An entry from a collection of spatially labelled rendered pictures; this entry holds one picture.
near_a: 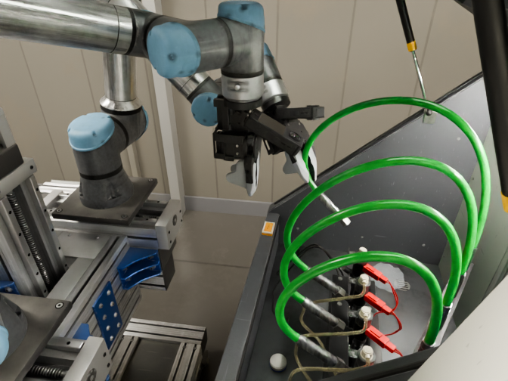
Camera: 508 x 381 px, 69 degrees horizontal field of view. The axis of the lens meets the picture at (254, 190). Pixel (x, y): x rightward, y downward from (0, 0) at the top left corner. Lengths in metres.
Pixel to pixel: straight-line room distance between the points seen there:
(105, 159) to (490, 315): 0.91
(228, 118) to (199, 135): 1.82
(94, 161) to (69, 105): 1.79
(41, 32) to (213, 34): 0.24
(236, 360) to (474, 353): 0.52
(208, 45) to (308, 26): 1.66
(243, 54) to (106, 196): 0.62
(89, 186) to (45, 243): 0.18
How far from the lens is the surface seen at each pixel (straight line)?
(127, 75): 1.10
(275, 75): 0.92
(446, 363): 0.44
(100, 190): 1.09
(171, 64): 0.56
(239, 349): 0.83
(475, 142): 0.74
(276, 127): 0.69
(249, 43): 0.63
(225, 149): 0.71
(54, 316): 0.86
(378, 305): 0.77
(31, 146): 3.18
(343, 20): 2.22
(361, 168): 0.61
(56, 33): 0.63
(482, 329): 0.41
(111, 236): 1.16
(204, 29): 0.59
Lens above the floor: 1.64
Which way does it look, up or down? 33 degrees down
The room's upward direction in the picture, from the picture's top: straight up
